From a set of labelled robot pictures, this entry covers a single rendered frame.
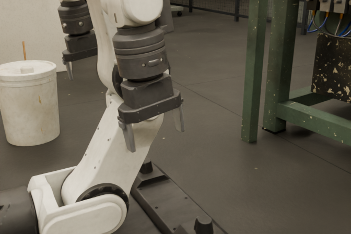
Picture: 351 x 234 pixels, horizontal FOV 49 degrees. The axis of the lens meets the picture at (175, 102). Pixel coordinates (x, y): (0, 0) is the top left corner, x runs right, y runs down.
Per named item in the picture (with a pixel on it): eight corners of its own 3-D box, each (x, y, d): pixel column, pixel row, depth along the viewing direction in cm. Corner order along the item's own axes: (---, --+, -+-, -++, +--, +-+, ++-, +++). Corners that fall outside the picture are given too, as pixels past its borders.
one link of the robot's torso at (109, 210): (45, 263, 87) (38, 214, 82) (30, 215, 103) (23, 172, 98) (129, 234, 96) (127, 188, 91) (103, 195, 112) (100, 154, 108)
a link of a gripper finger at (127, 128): (129, 147, 72) (123, 117, 70) (137, 152, 70) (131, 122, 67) (122, 150, 71) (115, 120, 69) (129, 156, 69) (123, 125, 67)
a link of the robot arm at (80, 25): (67, 65, 106) (57, 23, 101) (60, 56, 114) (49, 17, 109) (110, 54, 111) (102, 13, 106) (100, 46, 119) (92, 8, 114)
